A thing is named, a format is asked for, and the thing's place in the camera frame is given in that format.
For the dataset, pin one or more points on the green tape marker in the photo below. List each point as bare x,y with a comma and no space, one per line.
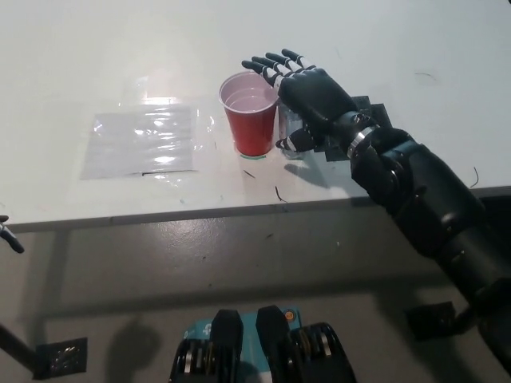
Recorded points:
252,157

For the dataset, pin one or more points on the red plastic cup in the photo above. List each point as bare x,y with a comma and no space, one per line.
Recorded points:
249,115

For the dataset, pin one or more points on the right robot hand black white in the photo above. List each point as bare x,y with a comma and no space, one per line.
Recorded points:
315,95

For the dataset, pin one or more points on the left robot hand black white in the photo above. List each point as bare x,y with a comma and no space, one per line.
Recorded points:
10,237

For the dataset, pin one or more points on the clear plastic sheet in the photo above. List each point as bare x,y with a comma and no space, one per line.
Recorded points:
139,141

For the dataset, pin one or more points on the black tape patch on table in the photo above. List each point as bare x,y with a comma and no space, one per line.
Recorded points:
379,115

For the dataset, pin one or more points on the black floor tape patch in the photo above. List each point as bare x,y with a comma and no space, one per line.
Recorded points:
64,357
429,323

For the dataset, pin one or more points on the robot torso black teal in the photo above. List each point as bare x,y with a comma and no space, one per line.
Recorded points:
263,351

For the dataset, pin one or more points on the clear soap pump bottle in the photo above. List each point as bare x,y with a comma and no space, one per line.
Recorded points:
288,119

